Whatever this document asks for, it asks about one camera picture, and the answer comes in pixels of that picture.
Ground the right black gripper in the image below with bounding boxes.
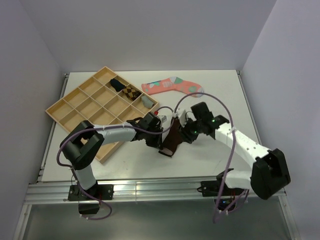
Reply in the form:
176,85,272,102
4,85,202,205
176,115,203,144

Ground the brown striped sock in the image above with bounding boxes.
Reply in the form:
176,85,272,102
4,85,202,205
158,119,184,158

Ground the grey sock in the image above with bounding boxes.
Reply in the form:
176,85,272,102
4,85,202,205
141,95,154,109

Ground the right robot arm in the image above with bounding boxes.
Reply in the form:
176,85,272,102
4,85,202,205
176,102,291,200

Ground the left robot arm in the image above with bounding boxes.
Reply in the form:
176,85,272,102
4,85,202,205
57,112,167,200

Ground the pink patterned sock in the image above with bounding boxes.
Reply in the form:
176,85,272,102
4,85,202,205
141,76,204,98

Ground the brown argyle rolled sock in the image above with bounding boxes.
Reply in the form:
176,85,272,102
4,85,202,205
122,86,142,101

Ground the wooden compartment tray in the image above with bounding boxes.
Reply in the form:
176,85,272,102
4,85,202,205
45,65,160,165

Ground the dark blue rolled sock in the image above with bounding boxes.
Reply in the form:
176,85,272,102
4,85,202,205
110,78,126,92

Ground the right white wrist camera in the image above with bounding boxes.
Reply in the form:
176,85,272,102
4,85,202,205
172,108,188,127

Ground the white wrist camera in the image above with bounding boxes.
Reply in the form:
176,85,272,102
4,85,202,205
154,111,168,124
172,108,188,127

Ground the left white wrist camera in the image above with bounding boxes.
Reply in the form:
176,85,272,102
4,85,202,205
154,111,168,124

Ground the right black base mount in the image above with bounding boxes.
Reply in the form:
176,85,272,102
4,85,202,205
196,180,244,211

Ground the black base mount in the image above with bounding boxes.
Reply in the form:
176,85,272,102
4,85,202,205
67,183,114,219
196,180,244,211

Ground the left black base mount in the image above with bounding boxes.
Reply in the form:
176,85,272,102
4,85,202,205
67,183,114,219

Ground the aluminium frame rail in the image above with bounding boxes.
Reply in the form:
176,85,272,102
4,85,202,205
23,174,287,206

